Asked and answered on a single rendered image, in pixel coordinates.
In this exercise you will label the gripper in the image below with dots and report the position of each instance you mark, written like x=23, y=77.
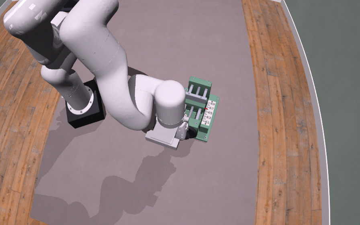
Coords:
x=181, y=131

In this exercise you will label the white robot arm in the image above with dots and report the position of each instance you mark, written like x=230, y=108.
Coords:
x=83, y=34

